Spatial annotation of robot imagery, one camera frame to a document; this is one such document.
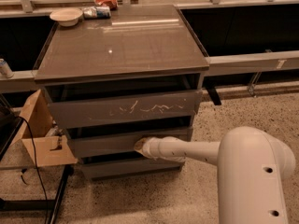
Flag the white can on rail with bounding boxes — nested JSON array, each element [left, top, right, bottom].
[[0, 59, 14, 78]]

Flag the black cable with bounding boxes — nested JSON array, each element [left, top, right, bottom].
[[15, 115, 50, 224]]

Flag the grey bottom drawer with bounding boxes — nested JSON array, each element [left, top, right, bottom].
[[81, 151, 182, 180]]

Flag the black metal frame stand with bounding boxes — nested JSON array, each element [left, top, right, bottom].
[[0, 106, 74, 224]]

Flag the red snack bag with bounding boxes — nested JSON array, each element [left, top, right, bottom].
[[94, 0, 118, 10]]

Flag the white ceramic bowl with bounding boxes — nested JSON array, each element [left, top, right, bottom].
[[50, 7, 82, 27]]

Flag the brown cardboard box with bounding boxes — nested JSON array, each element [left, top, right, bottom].
[[13, 90, 78, 167]]

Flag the grey drawer cabinet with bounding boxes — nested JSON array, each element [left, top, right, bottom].
[[33, 4, 210, 182]]

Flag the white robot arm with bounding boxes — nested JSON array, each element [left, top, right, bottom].
[[135, 126, 296, 224]]

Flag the scratched grey top drawer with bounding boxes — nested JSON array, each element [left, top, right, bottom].
[[49, 91, 202, 129]]

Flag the grey metal railing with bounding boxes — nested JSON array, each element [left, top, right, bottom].
[[0, 50, 299, 93]]

